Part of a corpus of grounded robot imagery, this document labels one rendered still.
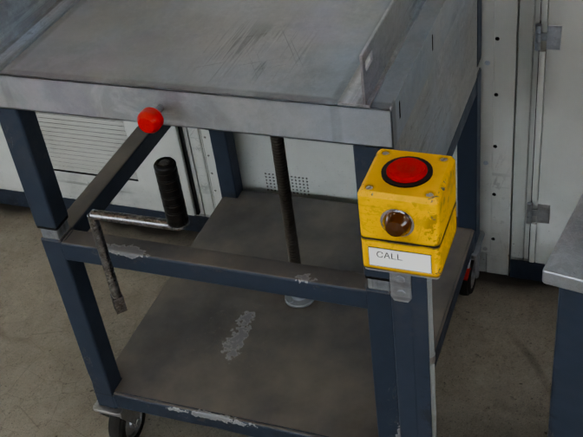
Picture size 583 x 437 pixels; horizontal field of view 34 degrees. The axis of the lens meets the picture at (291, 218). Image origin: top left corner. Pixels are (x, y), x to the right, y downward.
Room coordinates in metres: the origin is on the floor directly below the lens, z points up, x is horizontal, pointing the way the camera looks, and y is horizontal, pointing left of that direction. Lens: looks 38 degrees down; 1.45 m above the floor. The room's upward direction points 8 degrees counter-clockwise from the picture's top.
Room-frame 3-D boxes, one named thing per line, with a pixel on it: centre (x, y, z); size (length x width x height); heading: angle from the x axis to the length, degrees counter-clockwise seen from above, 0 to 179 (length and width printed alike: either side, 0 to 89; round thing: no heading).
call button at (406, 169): (0.76, -0.12, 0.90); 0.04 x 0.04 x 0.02
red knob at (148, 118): (1.07, 0.16, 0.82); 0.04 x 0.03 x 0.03; 155
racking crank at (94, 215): (1.10, 0.22, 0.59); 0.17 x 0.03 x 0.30; 66
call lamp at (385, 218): (0.71, -0.10, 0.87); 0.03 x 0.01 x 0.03; 65
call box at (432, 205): (0.76, -0.12, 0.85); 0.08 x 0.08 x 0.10; 65
